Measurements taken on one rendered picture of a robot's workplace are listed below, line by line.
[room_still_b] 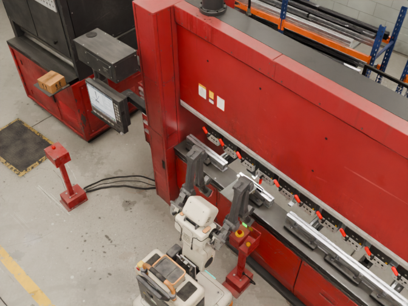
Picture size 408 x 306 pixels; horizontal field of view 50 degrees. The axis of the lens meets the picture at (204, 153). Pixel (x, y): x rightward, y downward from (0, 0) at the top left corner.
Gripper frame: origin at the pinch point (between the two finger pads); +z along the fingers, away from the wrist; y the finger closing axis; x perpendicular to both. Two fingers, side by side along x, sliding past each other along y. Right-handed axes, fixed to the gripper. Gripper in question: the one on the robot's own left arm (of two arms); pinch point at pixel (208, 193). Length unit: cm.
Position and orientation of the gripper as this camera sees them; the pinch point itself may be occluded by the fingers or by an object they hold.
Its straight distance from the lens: 364.4
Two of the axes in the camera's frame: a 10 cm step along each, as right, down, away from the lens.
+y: -7.4, -4.9, 4.6
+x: -6.0, 7.9, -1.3
